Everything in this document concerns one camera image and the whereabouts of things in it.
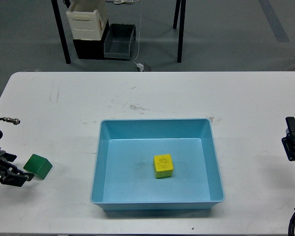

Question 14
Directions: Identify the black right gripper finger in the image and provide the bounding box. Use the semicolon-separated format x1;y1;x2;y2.
282;117;295;161

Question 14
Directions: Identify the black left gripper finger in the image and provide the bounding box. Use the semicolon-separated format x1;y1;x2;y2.
0;151;34;187

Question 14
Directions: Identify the green block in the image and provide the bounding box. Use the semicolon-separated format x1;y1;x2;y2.
24;154;53;180

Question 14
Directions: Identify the yellow block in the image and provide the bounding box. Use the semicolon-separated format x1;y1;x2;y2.
153;154;174;178

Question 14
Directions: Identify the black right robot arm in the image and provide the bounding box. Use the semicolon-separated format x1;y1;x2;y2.
281;117;295;236

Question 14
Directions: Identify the black box under crate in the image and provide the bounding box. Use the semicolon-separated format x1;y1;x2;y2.
73;22;110;60

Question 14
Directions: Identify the blue plastic tray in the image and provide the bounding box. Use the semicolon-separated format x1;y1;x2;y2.
90;118;224;211

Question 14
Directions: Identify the black table leg left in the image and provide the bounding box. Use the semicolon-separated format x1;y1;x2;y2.
51;0;71;64

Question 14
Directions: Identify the black table leg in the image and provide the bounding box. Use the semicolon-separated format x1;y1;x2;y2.
173;0;186;63
51;0;71;64

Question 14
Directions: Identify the cream plastic crate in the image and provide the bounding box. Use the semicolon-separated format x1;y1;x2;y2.
66;0;108;41

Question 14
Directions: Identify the grey plastic bin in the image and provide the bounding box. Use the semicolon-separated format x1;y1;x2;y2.
104;24;136;60

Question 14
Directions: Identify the white power adapter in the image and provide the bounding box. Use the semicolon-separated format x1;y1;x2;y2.
136;63;144;72

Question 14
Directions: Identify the black table leg right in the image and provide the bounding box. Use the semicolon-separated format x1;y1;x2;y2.
173;0;186;63

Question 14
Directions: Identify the black cable with metal plug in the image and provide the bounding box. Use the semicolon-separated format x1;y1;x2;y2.
0;117;21;125

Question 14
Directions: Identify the white hanging cable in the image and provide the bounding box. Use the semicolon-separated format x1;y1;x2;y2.
133;0;142;65

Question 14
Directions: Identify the white cable bundle on floor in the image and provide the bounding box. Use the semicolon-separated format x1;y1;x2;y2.
104;0;141;5

